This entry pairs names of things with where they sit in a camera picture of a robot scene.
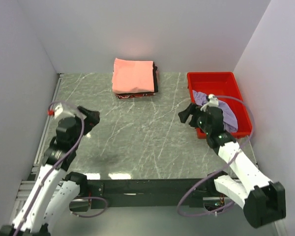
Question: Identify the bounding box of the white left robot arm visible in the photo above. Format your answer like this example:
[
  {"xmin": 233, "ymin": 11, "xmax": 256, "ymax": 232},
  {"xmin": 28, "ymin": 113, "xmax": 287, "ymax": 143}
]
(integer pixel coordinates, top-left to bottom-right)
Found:
[{"xmin": 0, "ymin": 102, "xmax": 100, "ymax": 236}]

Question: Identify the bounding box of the red patterned folded t shirt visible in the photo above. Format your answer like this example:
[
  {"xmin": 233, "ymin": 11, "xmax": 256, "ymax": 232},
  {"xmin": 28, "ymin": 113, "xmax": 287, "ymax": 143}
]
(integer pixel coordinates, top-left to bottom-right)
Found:
[{"xmin": 115, "ymin": 92, "xmax": 155, "ymax": 99}]

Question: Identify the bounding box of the black folded t shirt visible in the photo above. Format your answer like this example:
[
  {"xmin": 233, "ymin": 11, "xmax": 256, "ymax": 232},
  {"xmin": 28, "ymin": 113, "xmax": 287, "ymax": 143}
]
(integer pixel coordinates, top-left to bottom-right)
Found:
[{"xmin": 114, "ymin": 62, "xmax": 160, "ymax": 95}]

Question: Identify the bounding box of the aluminium rail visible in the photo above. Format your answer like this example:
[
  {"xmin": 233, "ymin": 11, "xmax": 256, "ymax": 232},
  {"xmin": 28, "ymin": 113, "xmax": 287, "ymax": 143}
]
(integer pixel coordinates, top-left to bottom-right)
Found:
[
  {"xmin": 31, "ymin": 73, "xmax": 64, "ymax": 174},
  {"xmin": 16, "ymin": 180, "xmax": 36, "ymax": 201}
]

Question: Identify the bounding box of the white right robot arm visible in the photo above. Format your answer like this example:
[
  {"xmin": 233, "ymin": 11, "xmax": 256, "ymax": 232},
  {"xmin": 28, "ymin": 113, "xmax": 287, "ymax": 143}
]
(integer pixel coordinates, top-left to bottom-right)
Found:
[{"xmin": 178, "ymin": 94, "xmax": 286, "ymax": 229}]

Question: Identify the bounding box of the aluminium left side rail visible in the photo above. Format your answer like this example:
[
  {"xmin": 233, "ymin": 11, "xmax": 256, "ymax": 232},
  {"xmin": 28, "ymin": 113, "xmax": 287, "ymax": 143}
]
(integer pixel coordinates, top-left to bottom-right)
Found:
[{"xmin": 31, "ymin": 73, "xmax": 64, "ymax": 174}]

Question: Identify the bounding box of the lavender t shirt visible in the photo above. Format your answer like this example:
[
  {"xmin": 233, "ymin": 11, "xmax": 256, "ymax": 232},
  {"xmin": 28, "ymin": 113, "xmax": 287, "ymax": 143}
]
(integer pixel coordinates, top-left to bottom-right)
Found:
[{"xmin": 192, "ymin": 89, "xmax": 239, "ymax": 133}]

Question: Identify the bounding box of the aluminium front rail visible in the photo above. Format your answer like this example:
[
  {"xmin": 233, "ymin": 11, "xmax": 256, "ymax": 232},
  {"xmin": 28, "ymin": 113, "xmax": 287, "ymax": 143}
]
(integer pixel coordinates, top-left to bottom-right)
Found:
[{"xmin": 16, "ymin": 180, "xmax": 36, "ymax": 201}]

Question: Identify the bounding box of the red plastic bin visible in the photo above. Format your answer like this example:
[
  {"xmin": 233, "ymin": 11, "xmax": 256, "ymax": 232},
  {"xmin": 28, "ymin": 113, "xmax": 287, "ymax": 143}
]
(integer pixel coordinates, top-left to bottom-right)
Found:
[{"xmin": 187, "ymin": 72, "xmax": 252, "ymax": 138}]

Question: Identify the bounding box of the salmon pink t shirt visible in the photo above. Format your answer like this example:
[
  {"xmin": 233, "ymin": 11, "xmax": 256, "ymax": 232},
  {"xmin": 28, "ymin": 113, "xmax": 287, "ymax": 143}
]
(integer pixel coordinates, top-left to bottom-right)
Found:
[{"xmin": 111, "ymin": 58, "xmax": 155, "ymax": 94}]

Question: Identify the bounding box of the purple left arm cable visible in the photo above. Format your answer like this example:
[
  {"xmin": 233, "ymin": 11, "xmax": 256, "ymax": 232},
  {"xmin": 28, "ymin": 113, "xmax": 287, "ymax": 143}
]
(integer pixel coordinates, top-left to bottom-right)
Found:
[{"xmin": 14, "ymin": 101, "xmax": 109, "ymax": 234}]

